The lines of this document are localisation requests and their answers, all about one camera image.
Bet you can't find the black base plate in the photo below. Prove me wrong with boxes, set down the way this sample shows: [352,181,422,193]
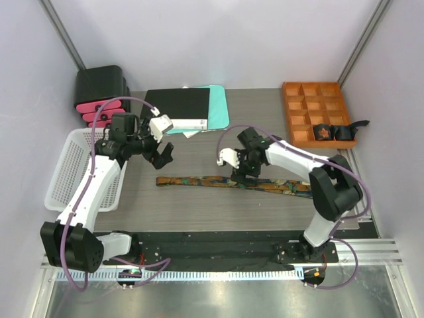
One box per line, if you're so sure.
[101,231,339,266]

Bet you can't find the floral patterned necktie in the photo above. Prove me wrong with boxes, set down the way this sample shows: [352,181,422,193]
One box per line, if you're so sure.
[156,176,313,199]

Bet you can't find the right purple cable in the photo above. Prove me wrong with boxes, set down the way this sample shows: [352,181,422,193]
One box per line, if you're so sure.
[217,124,371,290]

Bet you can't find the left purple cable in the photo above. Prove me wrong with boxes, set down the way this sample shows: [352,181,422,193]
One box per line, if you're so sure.
[61,96,173,292]

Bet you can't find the black pink drawer organizer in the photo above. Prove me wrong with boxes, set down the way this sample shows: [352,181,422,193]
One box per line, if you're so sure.
[74,65,130,127]

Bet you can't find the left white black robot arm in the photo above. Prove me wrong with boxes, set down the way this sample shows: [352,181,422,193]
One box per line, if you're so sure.
[40,113,174,273]

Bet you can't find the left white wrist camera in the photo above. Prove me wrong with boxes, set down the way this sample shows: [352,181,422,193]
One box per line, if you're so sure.
[148,107,174,144]

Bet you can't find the white perforated plastic basket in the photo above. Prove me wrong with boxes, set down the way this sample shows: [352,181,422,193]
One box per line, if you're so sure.
[44,128,127,213]

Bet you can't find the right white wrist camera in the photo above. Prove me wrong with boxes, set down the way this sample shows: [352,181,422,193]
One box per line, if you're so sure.
[217,148,240,169]

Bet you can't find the aluminium rail frame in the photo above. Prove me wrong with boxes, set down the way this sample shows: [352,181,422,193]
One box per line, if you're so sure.
[41,240,405,268]

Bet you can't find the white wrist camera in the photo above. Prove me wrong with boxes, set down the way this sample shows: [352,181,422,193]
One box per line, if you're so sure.
[148,107,174,144]
[217,148,240,169]

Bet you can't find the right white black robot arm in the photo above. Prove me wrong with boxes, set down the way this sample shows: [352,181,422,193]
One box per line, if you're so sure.
[217,127,363,262]

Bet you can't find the purple cable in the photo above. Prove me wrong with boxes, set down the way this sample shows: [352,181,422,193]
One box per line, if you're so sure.
[61,96,173,292]
[217,124,371,290]

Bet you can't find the black notebook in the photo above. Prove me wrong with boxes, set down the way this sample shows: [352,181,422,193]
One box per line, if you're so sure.
[144,88,210,130]

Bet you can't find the orange compartment tray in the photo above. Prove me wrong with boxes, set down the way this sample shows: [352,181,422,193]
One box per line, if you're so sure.
[282,82,356,149]

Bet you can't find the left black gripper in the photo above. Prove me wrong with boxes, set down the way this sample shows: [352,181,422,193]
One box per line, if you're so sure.
[127,118,173,169]

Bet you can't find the white slotted cable duct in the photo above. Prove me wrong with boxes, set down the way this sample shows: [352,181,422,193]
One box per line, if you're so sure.
[56,268,305,282]

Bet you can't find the rolled tie orange leaf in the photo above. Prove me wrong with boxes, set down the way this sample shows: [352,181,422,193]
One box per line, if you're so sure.
[313,123,333,141]

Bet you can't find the rolled dark blue tie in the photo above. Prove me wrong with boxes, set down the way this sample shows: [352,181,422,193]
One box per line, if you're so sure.
[331,120,370,141]

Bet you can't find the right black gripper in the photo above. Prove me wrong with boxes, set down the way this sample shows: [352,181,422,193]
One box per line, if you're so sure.
[231,148,263,187]

